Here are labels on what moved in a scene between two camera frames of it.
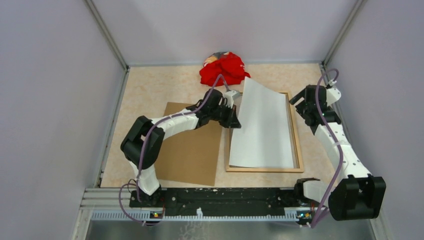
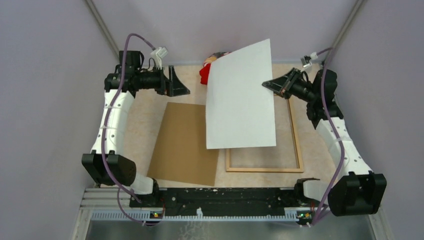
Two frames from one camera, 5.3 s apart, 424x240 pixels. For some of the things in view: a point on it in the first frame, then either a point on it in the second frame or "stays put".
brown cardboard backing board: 191,156 stays put
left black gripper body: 223,114 → 154,79
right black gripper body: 302,108 → 302,89
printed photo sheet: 263,140 → 240,110
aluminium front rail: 113,204 stays put
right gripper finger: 296,98 → 283,84
